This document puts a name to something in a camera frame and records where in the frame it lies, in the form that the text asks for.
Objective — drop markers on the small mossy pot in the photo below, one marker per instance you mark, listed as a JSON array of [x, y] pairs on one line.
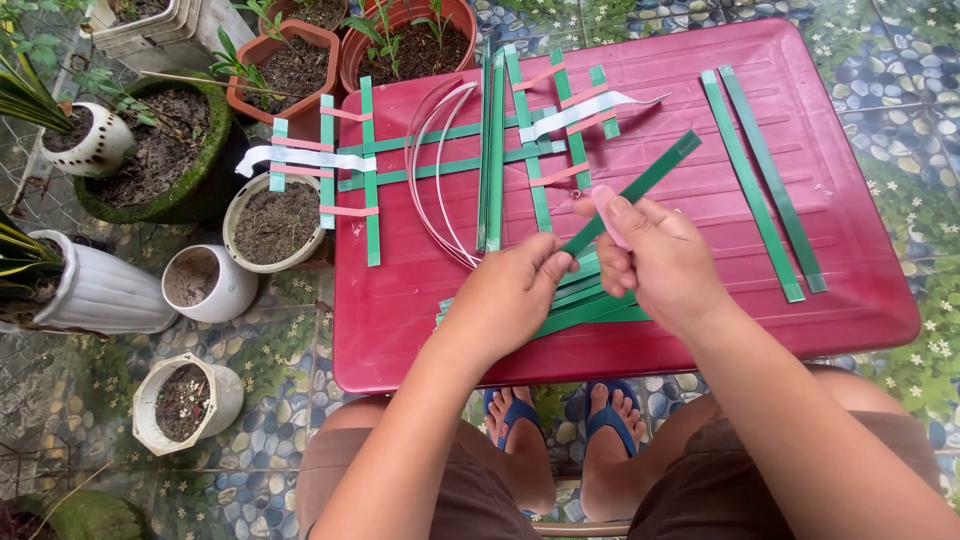
[[82, 517]]

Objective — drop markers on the bundle of straight green strips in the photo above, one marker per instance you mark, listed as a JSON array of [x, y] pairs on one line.
[[493, 150]]

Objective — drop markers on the white pot with holes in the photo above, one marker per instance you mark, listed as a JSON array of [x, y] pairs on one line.
[[101, 146]]

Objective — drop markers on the small white round pot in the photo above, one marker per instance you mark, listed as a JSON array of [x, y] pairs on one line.
[[214, 283]]

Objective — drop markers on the blue left flip-flop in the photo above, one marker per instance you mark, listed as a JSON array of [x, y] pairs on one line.
[[517, 416]]

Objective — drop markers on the white rectangular planter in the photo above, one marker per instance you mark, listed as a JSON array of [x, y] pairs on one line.
[[161, 22]]

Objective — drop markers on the pink plastic strip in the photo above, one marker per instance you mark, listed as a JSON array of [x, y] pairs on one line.
[[604, 210]]

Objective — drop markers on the tall white ribbed pot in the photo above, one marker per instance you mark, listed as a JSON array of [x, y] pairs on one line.
[[109, 289]]

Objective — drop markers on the person's left hand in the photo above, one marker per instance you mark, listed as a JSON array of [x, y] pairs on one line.
[[499, 300]]

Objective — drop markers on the small round terracotta pot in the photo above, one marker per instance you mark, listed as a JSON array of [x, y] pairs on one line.
[[315, 11]]

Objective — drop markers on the pile of crossed green strips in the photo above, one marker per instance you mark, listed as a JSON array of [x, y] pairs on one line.
[[592, 307]]

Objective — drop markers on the square terracotta pot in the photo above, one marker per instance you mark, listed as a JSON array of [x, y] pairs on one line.
[[296, 75]]

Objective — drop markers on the bundle of curved clear strips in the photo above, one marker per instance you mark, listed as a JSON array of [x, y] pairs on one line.
[[420, 187]]

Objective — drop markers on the dark green yellow-edged plant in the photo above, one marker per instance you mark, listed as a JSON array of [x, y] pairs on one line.
[[22, 262]]

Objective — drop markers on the cluster of green seedlings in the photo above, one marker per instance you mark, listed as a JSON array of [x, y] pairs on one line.
[[386, 34]]

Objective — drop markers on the large mossy round pot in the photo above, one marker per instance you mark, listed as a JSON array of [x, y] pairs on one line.
[[161, 150]]

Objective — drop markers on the striped long-leaf plant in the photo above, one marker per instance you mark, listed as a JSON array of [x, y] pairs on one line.
[[30, 101]]

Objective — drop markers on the cream pot with soil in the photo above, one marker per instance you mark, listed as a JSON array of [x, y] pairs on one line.
[[276, 223]]

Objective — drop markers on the green seedling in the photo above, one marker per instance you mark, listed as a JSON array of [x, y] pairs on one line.
[[240, 67]]

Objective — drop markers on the woven lattice with twisted white band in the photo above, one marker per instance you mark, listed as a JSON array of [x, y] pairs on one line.
[[534, 142]]

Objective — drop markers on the long green plastic strip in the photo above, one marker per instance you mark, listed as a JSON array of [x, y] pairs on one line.
[[776, 184], [752, 187]]

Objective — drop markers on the white octagonal pot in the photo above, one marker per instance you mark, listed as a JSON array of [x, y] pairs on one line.
[[187, 405]]

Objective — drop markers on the brown shorts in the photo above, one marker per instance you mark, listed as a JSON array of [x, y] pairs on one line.
[[465, 495]]

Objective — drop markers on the short green plastic strip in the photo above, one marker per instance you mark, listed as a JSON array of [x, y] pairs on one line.
[[645, 184]]

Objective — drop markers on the woven lattice with flat white band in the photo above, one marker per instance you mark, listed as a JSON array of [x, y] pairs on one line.
[[325, 159]]

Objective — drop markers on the large round terracotta pot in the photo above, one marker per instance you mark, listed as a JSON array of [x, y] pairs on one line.
[[420, 52]]

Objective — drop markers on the red plastic table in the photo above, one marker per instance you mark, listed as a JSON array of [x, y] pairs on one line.
[[720, 225]]

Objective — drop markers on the person's right hand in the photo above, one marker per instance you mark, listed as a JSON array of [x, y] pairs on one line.
[[667, 270]]

